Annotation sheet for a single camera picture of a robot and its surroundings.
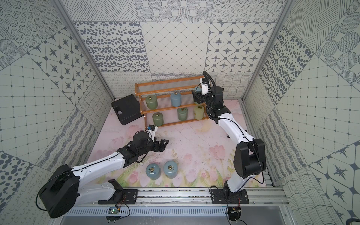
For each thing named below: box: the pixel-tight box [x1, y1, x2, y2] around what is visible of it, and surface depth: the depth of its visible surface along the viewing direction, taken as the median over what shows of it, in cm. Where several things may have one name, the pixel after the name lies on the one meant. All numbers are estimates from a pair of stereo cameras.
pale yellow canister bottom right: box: [193, 105, 205, 120], surface depth 103 cm
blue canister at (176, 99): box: [170, 91, 182, 108], surface depth 94 cm
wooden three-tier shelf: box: [134, 75, 210, 130], surface depth 100 cm
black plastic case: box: [111, 94, 144, 126], surface depth 111 cm
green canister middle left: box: [145, 94, 158, 110], surface depth 92 cm
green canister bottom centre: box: [177, 107, 188, 121], surface depth 103 cm
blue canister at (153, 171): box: [145, 163, 162, 180], surface depth 78 cm
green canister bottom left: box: [152, 112, 164, 127], surface depth 100 cm
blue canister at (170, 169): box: [163, 160, 178, 180], surface depth 78 cm
